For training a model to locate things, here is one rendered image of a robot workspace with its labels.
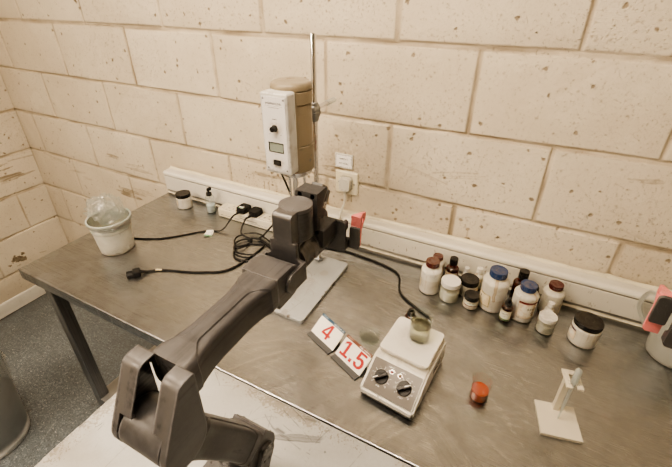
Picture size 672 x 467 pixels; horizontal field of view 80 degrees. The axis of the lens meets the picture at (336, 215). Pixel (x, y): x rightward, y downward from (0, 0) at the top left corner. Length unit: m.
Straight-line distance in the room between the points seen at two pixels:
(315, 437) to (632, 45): 1.08
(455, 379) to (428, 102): 0.73
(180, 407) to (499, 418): 0.71
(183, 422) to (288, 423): 0.46
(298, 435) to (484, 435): 0.39
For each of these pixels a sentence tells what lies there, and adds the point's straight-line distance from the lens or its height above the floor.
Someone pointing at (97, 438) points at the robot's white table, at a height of 0.90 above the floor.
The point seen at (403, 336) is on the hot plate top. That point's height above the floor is 0.99.
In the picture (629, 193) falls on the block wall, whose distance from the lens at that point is 1.24.
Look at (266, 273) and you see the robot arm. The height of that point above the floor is 1.33.
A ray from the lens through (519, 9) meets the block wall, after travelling 1.14.
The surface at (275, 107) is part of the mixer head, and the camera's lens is 0.96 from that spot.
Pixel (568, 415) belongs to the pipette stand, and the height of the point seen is 0.91.
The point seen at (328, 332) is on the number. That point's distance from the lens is 1.09.
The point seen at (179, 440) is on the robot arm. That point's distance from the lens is 0.54.
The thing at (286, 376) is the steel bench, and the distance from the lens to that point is 1.03.
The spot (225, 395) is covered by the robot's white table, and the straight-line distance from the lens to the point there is 1.03.
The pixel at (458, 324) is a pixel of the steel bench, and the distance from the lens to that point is 1.19.
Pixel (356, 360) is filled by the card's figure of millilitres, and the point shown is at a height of 0.92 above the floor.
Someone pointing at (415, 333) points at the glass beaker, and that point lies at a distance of 0.96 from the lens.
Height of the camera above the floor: 1.71
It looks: 30 degrees down
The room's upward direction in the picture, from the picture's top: straight up
